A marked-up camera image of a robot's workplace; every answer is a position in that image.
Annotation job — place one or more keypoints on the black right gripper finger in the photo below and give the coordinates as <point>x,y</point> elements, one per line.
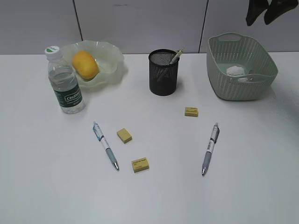
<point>277,8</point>
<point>256,7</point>

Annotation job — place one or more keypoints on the white waste paper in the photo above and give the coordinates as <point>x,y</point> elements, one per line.
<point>240,73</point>

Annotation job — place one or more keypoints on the beige grip pen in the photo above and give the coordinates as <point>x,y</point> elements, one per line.
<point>174,59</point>

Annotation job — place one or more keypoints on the yellow mango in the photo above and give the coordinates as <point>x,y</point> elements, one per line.
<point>85,65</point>

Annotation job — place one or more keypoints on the clear water bottle green label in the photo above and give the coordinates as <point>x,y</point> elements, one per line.
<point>63,81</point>

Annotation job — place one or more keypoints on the green woven plastic basket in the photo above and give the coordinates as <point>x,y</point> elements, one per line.
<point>232,49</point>

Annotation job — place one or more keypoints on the black mesh pen holder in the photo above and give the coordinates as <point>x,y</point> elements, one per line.
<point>159,60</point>

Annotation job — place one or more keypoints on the yellow eraser near basket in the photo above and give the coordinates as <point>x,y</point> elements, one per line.
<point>191,111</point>

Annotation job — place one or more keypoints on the grey and white pen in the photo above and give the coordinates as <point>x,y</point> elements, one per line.
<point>210,148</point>

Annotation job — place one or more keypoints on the pale green wavy plate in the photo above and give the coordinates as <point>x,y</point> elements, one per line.
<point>107,57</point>

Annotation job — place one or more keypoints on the plain yellow eraser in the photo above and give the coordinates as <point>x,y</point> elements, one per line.
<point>124,135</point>

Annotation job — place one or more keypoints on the yellow eraser front label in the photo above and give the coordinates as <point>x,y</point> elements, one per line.
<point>140,165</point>

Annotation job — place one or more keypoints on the blue and white pen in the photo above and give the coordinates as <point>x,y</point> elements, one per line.
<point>101,138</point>

